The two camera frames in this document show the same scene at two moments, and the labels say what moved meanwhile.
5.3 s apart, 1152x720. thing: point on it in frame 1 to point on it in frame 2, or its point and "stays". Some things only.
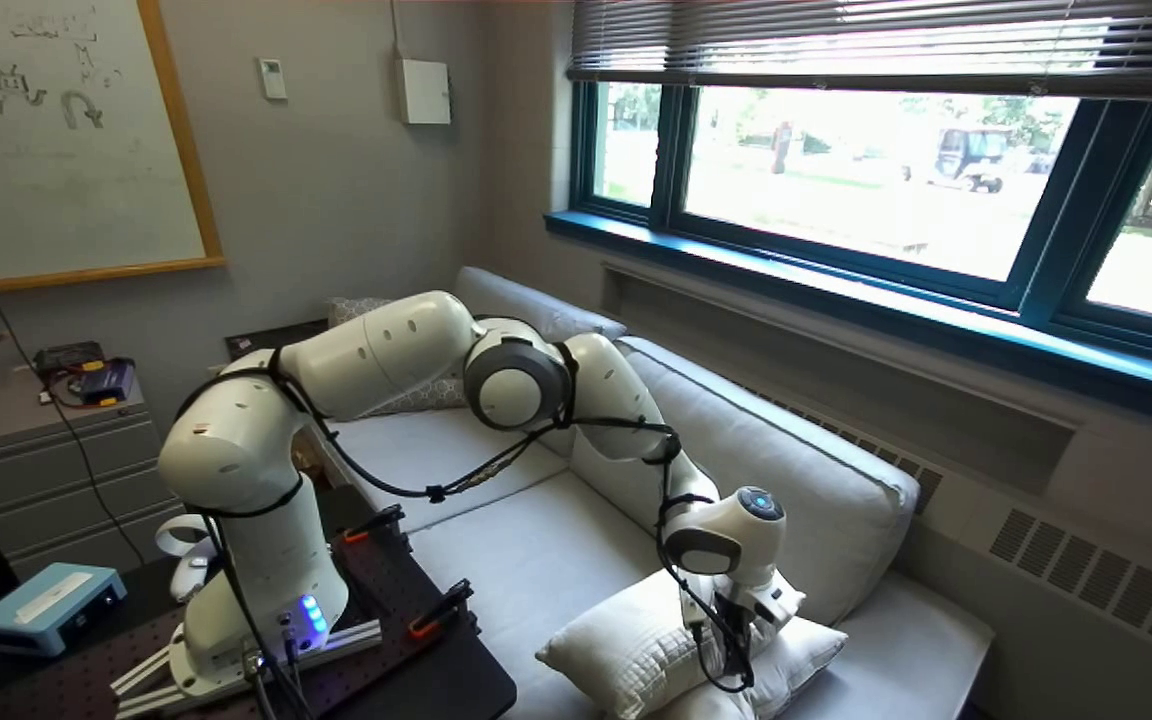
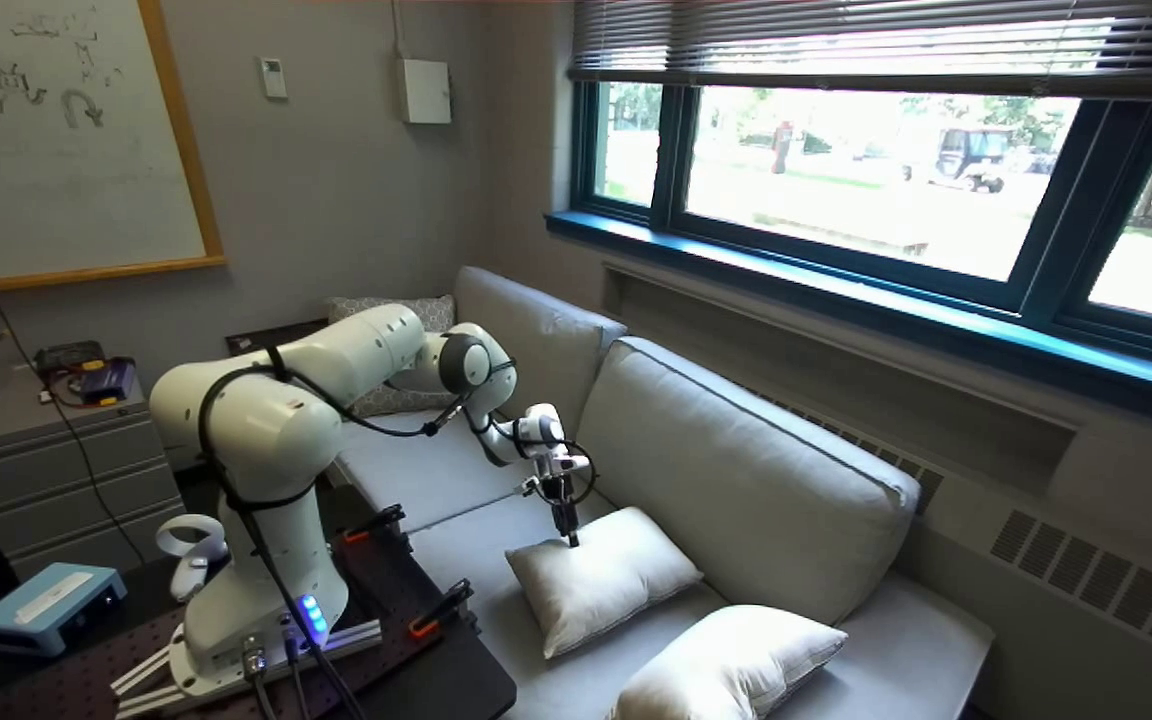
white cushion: [781, 659] stays
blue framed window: [1058, 228] stays
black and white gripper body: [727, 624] to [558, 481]
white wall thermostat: [274, 79] stays
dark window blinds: [963, 47] stays
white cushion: [636, 649] to [596, 581]
